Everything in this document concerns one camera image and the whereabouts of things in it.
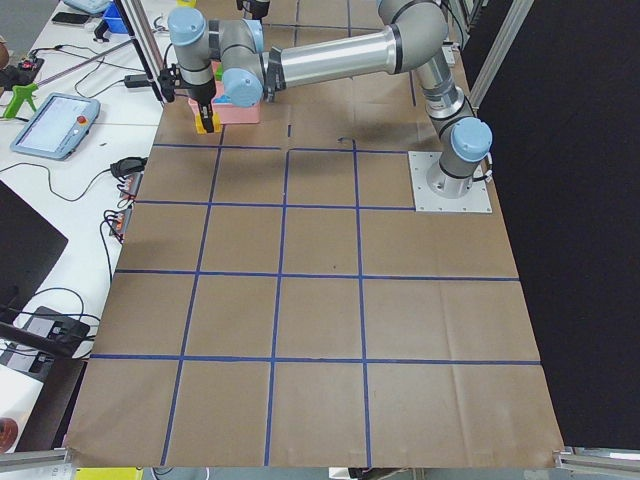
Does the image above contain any pink plastic box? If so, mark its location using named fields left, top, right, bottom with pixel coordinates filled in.
left=188, top=61, right=262, bottom=126

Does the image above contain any green glue gun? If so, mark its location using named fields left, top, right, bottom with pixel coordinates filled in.
left=2, top=83, right=38, bottom=119

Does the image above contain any aluminium frame post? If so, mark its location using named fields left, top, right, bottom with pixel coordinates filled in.
left=114, top=0, right=168, bottom=103

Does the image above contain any blue plastic bin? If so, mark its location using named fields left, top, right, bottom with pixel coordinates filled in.
left=102, top=1, right=128, bottom=34

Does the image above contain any teach pendant tablet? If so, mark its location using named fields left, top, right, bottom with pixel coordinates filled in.
left=10, top=93, right=101, bottom=161

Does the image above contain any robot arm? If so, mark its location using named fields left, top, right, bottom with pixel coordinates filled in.
left=158, top=1, right=493, bottom=199
left=236, top=0, right=270, bottom=21

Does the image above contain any blue toy block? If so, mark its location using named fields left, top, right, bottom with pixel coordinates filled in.
left=211, top=95, right=233, bottom=107

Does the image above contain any yellow toy block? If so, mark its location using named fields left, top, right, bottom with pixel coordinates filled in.
left=195, top=113, right=222, bottom=135

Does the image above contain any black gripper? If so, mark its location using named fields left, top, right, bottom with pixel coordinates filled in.
left=158, top=64, right=216, bottom=133

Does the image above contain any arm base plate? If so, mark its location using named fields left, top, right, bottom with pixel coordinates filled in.
left=408, top=151, right=493, bottom=215

